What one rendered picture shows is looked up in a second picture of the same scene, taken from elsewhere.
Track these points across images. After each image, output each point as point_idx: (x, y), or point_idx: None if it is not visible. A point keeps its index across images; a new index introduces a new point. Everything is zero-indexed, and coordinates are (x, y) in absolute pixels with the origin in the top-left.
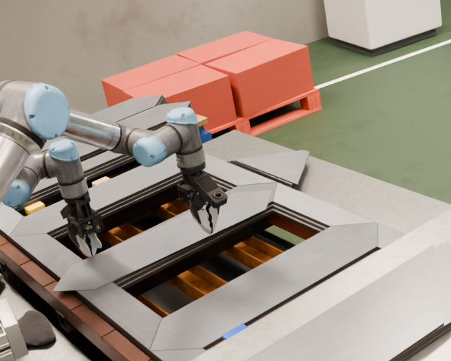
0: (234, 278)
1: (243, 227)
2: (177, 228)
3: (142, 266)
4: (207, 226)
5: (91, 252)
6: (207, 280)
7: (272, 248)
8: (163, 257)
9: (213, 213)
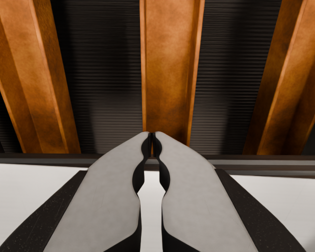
0: (86, 148)
1: (26, 154)
2: (155, 238)
3: None
4: (172, 145)
5: None
6: (147, 128)
7: (10, 103)
8: (262, 176)
9: (112, 185)
